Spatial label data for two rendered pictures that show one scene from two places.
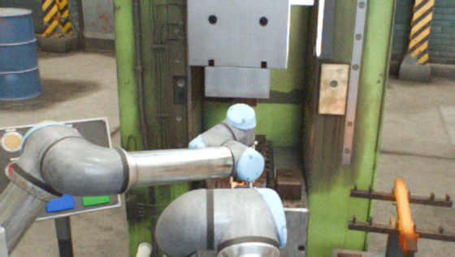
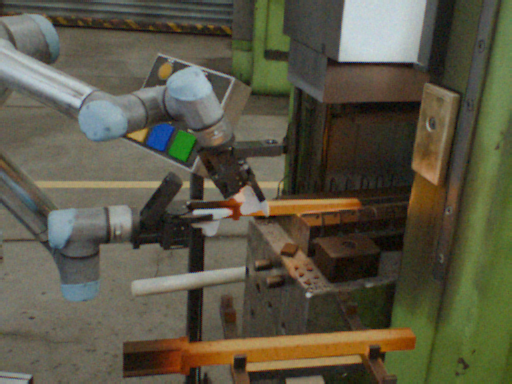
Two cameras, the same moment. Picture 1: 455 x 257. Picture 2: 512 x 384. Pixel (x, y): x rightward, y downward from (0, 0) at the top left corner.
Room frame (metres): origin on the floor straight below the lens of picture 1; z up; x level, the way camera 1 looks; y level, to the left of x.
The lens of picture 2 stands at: (1.04, -1.18, 1.61)
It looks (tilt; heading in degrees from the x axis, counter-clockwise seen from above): 22 degrees down; 65
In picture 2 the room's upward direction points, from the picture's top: 6 degrees clockwise
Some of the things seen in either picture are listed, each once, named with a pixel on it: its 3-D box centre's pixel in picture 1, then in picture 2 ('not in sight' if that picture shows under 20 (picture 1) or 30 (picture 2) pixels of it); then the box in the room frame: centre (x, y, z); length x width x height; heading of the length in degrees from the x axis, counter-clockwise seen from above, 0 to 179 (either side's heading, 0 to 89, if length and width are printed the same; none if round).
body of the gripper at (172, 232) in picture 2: not in sight; (160, 224); (1.28, 0.07, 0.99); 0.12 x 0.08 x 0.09; 1
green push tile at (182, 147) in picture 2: (94, 192); (184, 146); (1.42, 0.52, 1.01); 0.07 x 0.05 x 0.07; 116
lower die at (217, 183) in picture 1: (238, 162); (370, 213); (1.80, 0.11, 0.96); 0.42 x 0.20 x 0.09; 1
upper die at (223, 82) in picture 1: (240, 67); (390, 69); (1.80, 0.11, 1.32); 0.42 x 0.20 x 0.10; 1
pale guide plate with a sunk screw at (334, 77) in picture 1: (332, 89); (434, 133); (1.73, -0.21, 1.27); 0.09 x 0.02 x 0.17; 91
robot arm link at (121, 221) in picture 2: not in sight; (120, 224); (1.20, 0.07, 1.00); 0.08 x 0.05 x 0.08; 91
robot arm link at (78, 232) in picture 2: not in sight; (78, 228); (1.12, 0.07, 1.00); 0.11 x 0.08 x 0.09; 1
